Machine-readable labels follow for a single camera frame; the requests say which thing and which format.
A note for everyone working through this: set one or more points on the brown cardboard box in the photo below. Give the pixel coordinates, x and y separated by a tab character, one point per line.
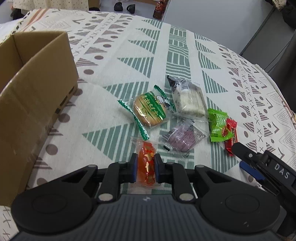
38	77

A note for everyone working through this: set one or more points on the orange jelly candy pack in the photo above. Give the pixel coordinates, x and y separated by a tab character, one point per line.
146	174

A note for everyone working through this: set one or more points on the clear white sandwich pack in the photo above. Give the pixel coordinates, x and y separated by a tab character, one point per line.
188	98

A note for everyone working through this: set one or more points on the left black shoe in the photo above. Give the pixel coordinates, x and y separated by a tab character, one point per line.
118	6

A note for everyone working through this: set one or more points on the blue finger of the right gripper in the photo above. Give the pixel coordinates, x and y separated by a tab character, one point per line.
251	171

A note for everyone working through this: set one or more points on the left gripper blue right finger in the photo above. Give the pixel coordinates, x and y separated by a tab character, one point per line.
158	167

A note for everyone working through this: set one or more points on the right black shoe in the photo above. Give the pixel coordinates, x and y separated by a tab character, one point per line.
131	8

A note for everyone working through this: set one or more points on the red candy packet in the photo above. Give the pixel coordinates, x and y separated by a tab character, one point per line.
228	144

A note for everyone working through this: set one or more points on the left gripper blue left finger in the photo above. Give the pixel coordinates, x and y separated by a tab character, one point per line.
133	163

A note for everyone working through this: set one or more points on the purple cookie clear pack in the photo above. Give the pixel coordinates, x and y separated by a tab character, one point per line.
182	138

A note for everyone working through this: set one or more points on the black shoe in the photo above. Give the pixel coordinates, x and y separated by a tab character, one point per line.
118	6
131	8

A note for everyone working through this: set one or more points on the green snack packet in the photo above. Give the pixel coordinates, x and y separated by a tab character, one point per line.
218	127

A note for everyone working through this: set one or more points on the green burger bun pack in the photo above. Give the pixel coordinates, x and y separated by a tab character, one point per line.
149	110

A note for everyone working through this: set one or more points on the dotted tablecloth table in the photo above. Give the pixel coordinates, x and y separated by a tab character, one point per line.
29	5

